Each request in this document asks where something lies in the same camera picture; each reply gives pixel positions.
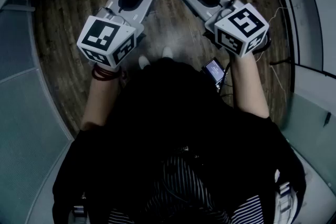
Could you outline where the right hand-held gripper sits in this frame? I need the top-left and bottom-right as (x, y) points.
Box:
(178, 0), (270, 58)

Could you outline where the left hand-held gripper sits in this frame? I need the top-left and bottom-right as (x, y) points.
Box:
(77, 0), (160, 68)

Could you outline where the person's right forearm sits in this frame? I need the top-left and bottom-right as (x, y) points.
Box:
(230, 52), (271, 119)

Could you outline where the person's left forearm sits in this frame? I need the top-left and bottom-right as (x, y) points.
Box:
(80, 65), (122, 132)

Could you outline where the person's left white shoe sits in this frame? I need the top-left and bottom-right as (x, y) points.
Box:
(138, 55), (151, 70)

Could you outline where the person's white shoe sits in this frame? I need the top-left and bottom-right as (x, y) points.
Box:
(161, 46), (174, 59)
(138, 55), (151, 70)

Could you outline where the person's right white shoe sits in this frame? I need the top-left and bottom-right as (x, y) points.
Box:
(161, 46), (174, 59)

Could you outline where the small black screen device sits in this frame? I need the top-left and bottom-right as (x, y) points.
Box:
(201, 57), (227, 88)

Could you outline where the white black-framed panel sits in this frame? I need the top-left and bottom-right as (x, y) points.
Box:
(251, 0), (336, 79)

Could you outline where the person's black shirt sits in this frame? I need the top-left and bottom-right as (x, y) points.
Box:
(52, 57), (307, 224)

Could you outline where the grey partition panel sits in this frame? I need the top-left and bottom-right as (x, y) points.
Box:
(0, 0), (76, 224)

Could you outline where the frosted glass panel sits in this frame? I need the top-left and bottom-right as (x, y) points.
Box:
(278, 91), (336, 224)

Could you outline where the striped garment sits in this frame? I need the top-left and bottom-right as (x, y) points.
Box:
(107, 154), (264, 224)

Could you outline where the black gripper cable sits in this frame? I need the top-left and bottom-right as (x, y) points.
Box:
(217, 56), (238, 100)

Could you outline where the dark red bead bracelet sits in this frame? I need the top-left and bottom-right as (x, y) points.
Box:
(91, 63), (127, 82)

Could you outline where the thin white cable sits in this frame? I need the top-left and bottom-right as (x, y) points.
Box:
(256, 6), (290, 106)

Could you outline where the grey shoulder strap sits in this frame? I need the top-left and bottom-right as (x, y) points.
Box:
(274, 169), (299, 224)
(68, 191), (89, 224)

